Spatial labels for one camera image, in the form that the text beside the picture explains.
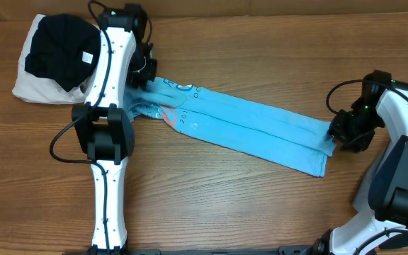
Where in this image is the light blue t-shirt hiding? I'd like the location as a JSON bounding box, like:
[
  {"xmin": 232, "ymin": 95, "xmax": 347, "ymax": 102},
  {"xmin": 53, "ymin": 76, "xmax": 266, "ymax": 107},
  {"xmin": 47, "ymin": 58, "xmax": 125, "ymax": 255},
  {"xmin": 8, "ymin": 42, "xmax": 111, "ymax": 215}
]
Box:
[{"xmin": 124, "ymin": 77, "xmax": 336, "ymax": 177}]

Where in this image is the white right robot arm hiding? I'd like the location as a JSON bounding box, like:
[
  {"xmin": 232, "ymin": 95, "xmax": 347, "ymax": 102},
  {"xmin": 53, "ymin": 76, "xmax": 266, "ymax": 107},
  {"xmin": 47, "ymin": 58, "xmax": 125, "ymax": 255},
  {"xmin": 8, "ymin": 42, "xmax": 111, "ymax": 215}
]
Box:
[{"xmin": 309, "ymin": 70, "xmax": 408, "ymax": 254}]

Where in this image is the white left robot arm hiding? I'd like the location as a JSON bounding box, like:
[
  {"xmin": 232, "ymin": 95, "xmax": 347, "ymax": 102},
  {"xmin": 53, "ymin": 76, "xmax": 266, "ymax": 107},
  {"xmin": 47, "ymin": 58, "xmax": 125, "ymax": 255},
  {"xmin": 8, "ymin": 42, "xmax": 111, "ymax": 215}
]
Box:
[{"xmin": 72, "ymin": 4, "xmax": 157, "ymax": 254}]

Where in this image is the black folded garment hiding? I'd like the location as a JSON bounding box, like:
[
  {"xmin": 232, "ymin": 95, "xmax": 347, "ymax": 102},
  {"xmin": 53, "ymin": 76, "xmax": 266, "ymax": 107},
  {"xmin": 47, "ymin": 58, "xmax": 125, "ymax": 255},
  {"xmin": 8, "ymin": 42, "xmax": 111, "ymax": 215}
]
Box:
[{"xmin": 25, "ymin": 14, "xmax": 101, "ymax": 92}]

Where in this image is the beige folded garment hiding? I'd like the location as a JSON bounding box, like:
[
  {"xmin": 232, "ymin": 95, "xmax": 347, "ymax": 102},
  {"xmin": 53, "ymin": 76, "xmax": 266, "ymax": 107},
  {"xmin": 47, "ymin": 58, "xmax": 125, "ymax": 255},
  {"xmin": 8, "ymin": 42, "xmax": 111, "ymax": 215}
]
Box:
[{"xmin": 12, "ymin": 14, "xmax": 90, "ymax": 105}]

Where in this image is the black garment under grey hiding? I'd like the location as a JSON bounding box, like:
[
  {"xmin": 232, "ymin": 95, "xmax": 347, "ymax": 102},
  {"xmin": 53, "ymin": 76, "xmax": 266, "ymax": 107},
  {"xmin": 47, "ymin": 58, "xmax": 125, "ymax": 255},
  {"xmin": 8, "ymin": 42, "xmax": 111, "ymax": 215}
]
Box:
[{"xmin": 379, "ymin": 233, "xmax": 408, "ymax": 249}]

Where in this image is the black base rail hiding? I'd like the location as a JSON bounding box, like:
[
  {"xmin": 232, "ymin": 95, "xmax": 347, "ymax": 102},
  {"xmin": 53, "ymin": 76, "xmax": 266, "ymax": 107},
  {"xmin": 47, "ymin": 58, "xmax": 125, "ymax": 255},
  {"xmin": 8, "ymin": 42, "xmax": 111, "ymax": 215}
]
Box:
[{"xmin": 73, "ymin": 246, "xmax": 331, "ymax": 255}]

